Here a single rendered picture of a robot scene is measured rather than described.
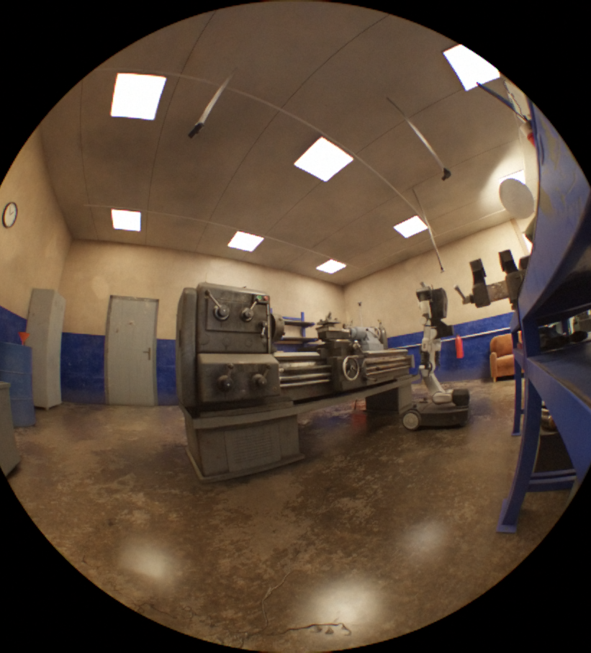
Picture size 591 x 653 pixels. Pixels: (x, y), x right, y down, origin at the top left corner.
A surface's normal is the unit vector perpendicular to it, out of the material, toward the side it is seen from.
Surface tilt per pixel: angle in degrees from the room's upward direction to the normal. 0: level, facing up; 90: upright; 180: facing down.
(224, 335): 90
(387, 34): 180
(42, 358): 90
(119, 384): 90
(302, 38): 180
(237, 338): 90
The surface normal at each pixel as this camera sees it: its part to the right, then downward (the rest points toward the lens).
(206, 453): 0.59, -0.18
